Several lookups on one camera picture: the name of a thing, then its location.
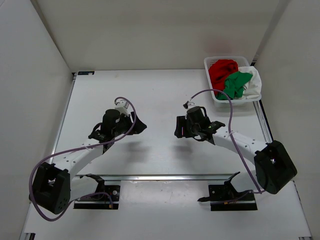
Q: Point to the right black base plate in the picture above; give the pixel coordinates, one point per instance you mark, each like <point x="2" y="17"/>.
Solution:
<point x="225" y="198"/>

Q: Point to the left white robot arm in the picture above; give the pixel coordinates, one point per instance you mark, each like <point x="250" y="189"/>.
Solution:
<point x="55" y="185"/>

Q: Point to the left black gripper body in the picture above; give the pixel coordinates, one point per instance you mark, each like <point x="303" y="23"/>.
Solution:
<point x="119" y="130"/>

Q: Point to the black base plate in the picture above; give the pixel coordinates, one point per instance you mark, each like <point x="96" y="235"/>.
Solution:
<point x="101" y="201"/>
<point x="225" y="198"/>

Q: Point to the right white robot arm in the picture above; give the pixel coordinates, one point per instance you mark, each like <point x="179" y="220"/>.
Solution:
<point x="273" y="166"/>

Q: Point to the red t shirt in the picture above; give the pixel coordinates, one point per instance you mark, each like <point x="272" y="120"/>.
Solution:
<point x="220" y="70"/>

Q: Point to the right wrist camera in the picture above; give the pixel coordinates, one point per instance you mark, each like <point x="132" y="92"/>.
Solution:
<point x="188" y="104"/>

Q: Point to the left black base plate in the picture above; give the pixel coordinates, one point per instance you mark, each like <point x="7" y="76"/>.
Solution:
<point x="101" y="201"/>

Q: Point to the white t shirt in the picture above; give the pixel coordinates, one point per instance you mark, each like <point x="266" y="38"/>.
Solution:
<point x="252" y="89"/>

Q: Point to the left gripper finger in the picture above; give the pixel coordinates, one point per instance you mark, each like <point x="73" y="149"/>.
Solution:
<point x="129" y="126"/>
<point x="139" y="126"/>

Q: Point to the green t shirt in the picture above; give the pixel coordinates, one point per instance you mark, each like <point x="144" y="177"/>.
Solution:
<point x="234" y="84"/>

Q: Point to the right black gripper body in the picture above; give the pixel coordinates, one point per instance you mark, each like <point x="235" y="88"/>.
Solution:
<point x="192" y="131"/>

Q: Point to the dark table label sticker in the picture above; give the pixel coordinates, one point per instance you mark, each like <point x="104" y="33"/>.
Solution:
<point x="86" y="73"/>

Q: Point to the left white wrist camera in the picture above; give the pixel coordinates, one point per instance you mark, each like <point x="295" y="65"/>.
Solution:
<point x="122" y="106"/>

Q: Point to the white plastic basket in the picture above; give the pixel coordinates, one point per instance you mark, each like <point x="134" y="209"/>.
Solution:
<point x="220" y="100"/>

